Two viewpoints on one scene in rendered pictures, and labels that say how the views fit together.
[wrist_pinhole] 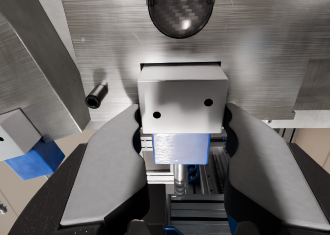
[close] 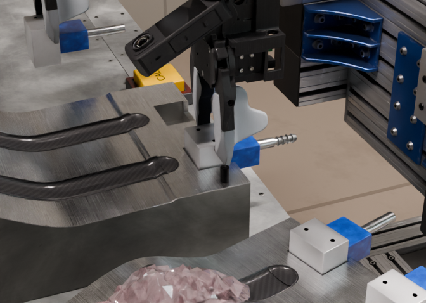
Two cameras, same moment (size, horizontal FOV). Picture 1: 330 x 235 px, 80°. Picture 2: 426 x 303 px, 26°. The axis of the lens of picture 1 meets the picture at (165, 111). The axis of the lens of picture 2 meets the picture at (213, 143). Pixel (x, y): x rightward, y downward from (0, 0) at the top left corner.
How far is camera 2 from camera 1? 97 cm
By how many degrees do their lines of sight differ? 56
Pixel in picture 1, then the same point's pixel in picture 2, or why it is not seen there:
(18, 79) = (258, 251)
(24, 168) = (351, 232)
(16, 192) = not seen: outside the picture
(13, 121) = (293, 237)
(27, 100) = (276, 246)
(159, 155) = (250, 144)
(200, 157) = not seen: hidden behind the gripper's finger
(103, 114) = (241, 178)
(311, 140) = not seen: hidden behind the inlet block
